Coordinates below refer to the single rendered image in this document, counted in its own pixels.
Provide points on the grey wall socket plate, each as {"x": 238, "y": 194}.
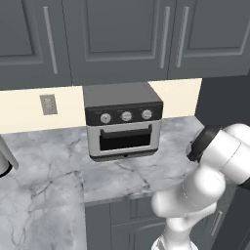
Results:
{"x": 48, "y": 104}

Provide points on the grey toaster oven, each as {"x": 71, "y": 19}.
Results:
{"x": 123, "y": 130}

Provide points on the grey wall cupboard door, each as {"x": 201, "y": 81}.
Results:
{"x": 117, "y": 35}
{"x": 29, "y": 39}
{"x": 211, "y": 32}

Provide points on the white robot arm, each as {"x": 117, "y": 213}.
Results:
{"x": 201, "y": 182}

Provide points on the dark grey fridge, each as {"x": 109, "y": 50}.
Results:
{"x": 228, "y": 104}

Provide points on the grey base cupboard door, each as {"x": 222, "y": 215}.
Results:
{"x": 211, "y": 224}
{"x": 136, "y": 224}

